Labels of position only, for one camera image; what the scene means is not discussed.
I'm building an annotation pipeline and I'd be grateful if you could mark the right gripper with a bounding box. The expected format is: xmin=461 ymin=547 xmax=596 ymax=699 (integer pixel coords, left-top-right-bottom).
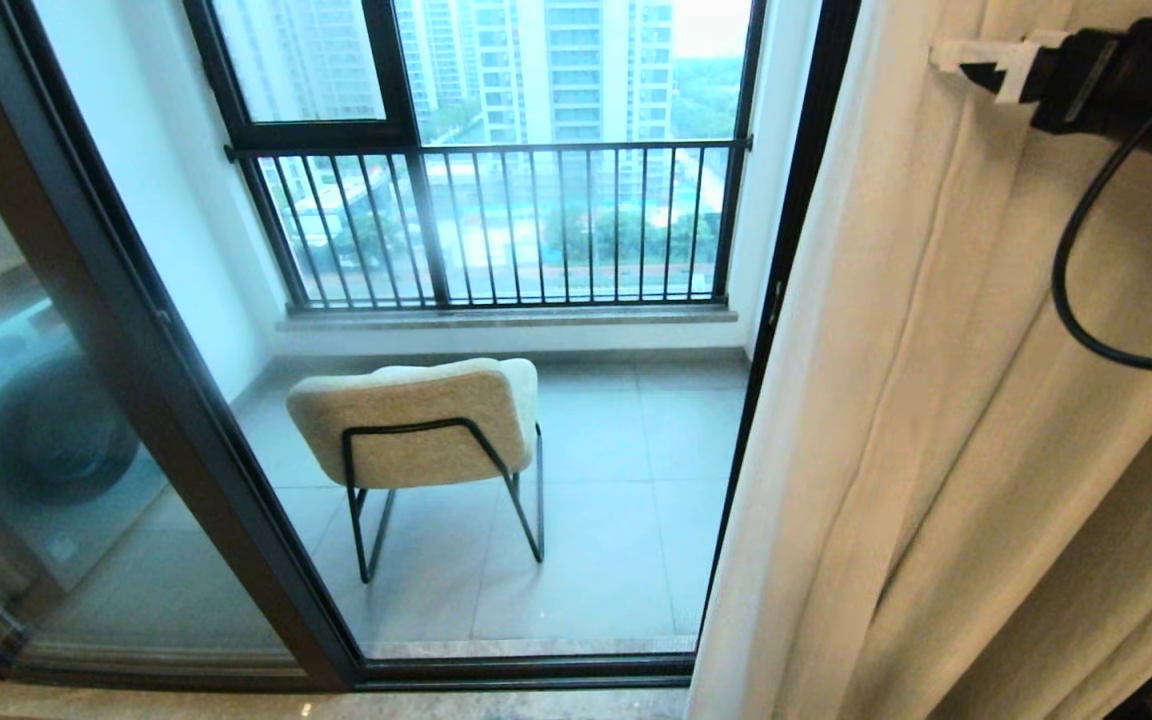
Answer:
xmin=930 ymin=7 xmax=1152 ymax=178

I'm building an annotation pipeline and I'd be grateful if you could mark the cream white curtain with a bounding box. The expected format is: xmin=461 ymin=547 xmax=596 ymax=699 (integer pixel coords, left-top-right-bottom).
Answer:
xmin=686 ymin=0 xmax=1152 ymax=720

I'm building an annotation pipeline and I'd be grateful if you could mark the black metal balcony railing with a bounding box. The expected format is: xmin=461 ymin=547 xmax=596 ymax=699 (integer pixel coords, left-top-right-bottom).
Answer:
xmin=224 ymin=136 xmax=754 ymax=310

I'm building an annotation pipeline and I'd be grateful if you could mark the black framed balcony window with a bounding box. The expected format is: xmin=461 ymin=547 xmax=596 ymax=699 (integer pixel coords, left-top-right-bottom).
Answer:
xmin=181 ymin=0 xmax=769 ymax=311

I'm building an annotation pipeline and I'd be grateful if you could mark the dark framed sliding glass door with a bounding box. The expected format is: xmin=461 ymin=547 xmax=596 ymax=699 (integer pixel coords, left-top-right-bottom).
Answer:
xmin=0 ymin=0 xmax=369 ymax=693

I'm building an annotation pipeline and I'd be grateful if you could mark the beige thick curtain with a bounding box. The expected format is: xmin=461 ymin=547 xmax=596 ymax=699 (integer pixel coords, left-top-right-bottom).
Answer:
xmin=926 ymin=372 xmax=1152 ymax=720

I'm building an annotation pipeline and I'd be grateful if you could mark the grey stone window sill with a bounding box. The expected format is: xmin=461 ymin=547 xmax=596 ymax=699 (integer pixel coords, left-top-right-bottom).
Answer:
xmin=275 ymin=304 xmax=740 ymax=333

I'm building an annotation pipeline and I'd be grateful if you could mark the white washing machine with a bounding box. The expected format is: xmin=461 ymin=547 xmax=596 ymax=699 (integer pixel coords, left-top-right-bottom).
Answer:
xmin=0 ymin=288 xmax=169 ymax=593

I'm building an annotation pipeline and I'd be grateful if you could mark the black cable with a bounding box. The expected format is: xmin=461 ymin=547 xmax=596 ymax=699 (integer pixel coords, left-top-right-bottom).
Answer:
xmin=1051 ymin=58 xmax=1152 ymax=374

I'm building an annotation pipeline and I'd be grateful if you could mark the dark balcony door frame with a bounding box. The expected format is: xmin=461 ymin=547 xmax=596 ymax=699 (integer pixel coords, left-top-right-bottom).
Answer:
xmin=356 ymin=0 xmax=863 ymax=692

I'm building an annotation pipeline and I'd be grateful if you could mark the beige chair with black frame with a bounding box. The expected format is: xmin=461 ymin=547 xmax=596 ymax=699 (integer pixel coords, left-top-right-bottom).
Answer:
xmin=285 ymin=357 xmax=547 ymax=585

